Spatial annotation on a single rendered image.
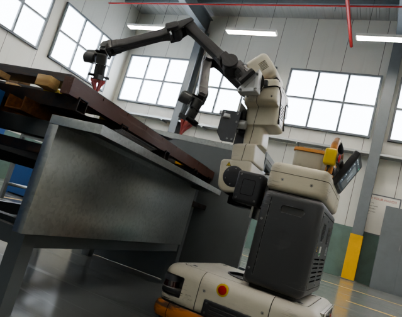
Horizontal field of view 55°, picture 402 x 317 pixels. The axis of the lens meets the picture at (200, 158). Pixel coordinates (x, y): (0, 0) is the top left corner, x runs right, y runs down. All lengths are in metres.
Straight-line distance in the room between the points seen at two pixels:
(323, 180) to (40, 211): 1.05
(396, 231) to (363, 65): 4.71
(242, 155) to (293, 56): 10.71
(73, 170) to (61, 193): 0.09
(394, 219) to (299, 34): 6.15
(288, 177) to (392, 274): 8.65
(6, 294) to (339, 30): 11.95
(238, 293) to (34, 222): 0.81
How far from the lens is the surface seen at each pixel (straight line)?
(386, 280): 10.19
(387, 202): 10.90
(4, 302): 1.51
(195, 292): 1.68
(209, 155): 2.83
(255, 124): 1.95
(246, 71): 1.87
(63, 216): 1.42
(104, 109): 1.53
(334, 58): 12.26
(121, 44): 2.15
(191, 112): 2.02
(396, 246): 10.21
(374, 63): 12.09
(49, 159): 1.30
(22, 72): 1.59
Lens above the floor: 0.50
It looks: 8 degrees up
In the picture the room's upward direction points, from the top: 16 degrees clockwise
